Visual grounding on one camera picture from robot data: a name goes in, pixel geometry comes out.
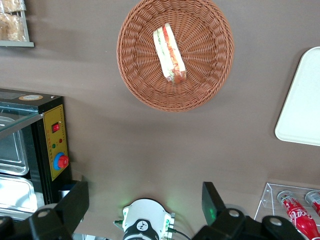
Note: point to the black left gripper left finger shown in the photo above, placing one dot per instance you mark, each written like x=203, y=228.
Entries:
x=70, y=205

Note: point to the clear acrylic bottle rack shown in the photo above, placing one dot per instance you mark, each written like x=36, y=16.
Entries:
x=268, y=197

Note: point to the clear bag of crackers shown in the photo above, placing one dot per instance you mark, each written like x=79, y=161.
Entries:
x=12, y=5
x=15, y=28

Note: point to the triangle sandwich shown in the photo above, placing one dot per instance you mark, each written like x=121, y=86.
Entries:
x=168, y=52

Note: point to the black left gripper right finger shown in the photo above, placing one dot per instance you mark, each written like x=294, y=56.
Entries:
x=212, y=207

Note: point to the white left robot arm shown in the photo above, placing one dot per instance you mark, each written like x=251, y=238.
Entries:
x=145, y=212

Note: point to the red cola bottle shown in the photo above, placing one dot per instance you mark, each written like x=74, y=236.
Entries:
x=315, y=201
x=298, y=216

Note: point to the cream plastic serving tray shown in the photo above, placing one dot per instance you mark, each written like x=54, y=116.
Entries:
x=302, y=105

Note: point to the black food warmer cabinet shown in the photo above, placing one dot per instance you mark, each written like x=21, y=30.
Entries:
x=56, y=140

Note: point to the stainless steel pan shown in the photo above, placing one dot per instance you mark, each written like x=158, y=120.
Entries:
x=12, y=155
x=15, y=192

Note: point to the round brown wicker basket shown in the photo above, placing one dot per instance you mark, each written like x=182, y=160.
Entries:
x=200, y=75

